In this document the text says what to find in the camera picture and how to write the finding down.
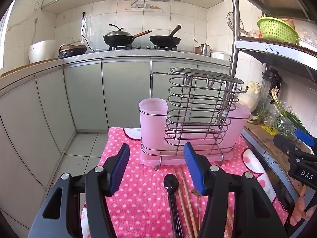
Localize pink plastic drip tray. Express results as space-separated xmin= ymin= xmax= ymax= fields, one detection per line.
xmin=141 ymin=139 xmax=234 ymax=165

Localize pink plastic utensil cup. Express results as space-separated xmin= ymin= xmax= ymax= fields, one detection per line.
xmin=139 ymin=98 xmax=168 ymax=152
xmin=224 ymin=103 xmax=251 ymax=152

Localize black blender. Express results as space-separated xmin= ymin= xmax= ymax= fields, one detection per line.
xmin=260 ymin=68 xmax=282 ymax=97

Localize white rectangular container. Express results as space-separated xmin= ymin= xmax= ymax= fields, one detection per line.
xmin=210 ymin=51 xmax=231 ymax=60

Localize green plastic basket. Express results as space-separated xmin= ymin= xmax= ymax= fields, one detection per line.
xmin=257 ymin=17 xmax=300 ymax=44

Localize grey lower kitchen cabinets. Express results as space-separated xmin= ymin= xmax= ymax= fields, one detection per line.
xmin=0 ymin=50 xmax=232 ymax=228

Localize metal kettle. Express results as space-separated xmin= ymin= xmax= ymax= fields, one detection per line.
xmin=198 ymin=43 xmax=213 ymax=56

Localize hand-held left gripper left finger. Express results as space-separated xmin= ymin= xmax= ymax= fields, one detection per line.
xmin=27 ymin=142 xmax=130 ymax=238

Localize gas stove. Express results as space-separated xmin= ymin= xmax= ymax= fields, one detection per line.
xmin=99 ymin=43 xmax=184 ymax=53

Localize brown wooden chopstick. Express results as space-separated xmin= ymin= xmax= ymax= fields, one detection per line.
xmin=224 ymin=209 xmax=235 ymax=238
xmin=173 ymin=167 xmax=195 ymax=238
xmin=180 ymin=170 xmax=199 ymax=238

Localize metal wire strainer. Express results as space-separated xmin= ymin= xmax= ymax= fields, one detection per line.
xmin=226 ymin=12 xmax=245 ymax=36

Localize napa cabbage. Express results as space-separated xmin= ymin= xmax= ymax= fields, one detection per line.
xmin=238 ymin=81 xmax=261 ymax=113

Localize white rice cooker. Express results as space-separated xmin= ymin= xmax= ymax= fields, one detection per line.
xmin=28 ymin=40 xmax=58 ymax=64

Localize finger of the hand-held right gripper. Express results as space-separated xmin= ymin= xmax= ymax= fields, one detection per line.
xmin=273 ymin=134 xmax=304 ymax=159
xmin=294 ymin=128 xmax=317 ymax=147

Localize person's right hand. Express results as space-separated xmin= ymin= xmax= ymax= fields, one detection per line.
xmin=289 ymin=185 xmax=317 ymax=227

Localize black wok with lid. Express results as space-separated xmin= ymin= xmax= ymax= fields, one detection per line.
xmin=103 ymin=24 xmax=152 ymax=47

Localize black spoon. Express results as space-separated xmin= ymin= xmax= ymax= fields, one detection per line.
xmin=163 ymin=174 xmax=184 ymax=238

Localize green onions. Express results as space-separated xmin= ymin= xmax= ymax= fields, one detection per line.
xmin=271 ymin=88 xmax=311 ymax=135

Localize pink polka-dot blanket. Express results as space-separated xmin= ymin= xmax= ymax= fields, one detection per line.
xmin=80 ymin=127 xmax=289 ymax=238

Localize bagged green vegetables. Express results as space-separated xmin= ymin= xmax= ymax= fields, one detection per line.
xmin=253 ymin=97 xmax=296 ymax=139

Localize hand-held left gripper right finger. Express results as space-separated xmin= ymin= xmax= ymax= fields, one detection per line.
xmin=183 ymin=142 xmax=289 ymax=238

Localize metal wire utensil rack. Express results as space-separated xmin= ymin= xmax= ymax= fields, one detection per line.
xmin=141 ymin=67 xmax=249 ymax=171

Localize glass wall shelf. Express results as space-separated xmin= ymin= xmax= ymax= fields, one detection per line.
xmin=125 ymin=1 xmax=164 ymax=11

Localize black power cable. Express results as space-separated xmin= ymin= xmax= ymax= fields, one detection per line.
xmin=81 ymin=12 xmax=96 ymax=53

